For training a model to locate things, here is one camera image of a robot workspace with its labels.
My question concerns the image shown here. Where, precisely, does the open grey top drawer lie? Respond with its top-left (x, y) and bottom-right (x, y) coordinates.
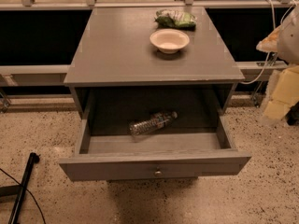
top-left (58, 89), bottom-right (252, 182)

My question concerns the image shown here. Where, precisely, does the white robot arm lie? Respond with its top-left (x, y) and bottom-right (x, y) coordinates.
top-left (256, 6), bottom-right (299, 124)

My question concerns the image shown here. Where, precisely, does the white hanging cable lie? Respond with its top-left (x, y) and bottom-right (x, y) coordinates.
top-left (239, 0), bottom-right (299, 86)

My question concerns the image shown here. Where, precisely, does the grey wooden nightstand cabinet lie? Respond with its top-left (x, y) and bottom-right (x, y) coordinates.
top-left (64, 7), bottom-right (244, 112)

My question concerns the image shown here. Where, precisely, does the thin black cable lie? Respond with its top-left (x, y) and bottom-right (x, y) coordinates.
top-left (0, 167), bottom-right (47, 224)

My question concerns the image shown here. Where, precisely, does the aluminium frame railing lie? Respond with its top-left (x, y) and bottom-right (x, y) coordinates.
top-left (1, 0), bottom-right (287, 105)

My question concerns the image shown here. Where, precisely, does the green chip bag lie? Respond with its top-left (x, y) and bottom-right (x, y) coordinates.
top-left (155, 9), bottom-right (197, 29)

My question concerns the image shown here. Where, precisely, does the black stand leg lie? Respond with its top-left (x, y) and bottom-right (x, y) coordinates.
top-left (0, 152), bottom-right (39, 224)

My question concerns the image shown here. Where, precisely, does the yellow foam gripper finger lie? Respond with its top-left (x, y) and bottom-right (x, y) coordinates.
top-left (256, 26), bottom-right (280, 52)
top-left (260, 65), bottom-right (299, 125)

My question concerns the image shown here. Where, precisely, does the white paper bowl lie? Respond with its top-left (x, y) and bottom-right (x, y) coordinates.
top-left (149, 29), bottom-right (190, 54)

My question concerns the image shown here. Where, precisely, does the clear plastic water bottle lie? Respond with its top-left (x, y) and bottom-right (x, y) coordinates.
top-left (129, 111), bottom-right (178, 136)

